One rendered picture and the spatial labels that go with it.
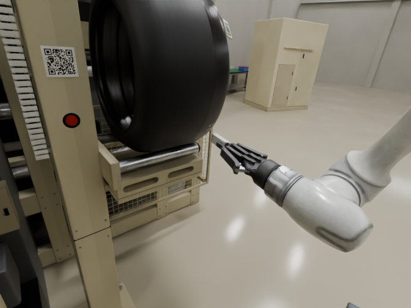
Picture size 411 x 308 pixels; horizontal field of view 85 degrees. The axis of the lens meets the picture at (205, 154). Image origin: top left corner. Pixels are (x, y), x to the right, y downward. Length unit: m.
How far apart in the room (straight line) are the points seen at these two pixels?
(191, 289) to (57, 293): 0.74
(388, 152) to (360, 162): 0.06
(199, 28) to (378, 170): 0.56
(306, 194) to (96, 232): 0.76
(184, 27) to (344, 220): 0.57
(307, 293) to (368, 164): 1.21
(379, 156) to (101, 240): 0.94
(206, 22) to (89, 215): 0.75
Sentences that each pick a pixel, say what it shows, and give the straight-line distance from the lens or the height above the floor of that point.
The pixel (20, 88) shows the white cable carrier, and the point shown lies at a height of 1.15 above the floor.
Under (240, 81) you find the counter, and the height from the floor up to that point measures 0.24.
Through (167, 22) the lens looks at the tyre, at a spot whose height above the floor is 1.33.
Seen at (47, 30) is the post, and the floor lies 1.29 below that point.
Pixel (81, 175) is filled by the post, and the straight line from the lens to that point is 0.85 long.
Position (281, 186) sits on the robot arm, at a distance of 0.53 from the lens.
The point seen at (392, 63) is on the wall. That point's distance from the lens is 16.01.
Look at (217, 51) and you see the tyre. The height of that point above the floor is 1.27.
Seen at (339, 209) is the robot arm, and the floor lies 1.02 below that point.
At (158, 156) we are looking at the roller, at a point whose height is 0.91.
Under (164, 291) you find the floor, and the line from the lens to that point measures 1.53.
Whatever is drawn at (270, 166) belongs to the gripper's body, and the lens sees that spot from 0.56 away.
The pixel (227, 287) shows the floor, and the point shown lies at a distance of 1.56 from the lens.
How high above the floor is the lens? 1.27
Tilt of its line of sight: 25 degrees down
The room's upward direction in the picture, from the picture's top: 4 degrees clockwise
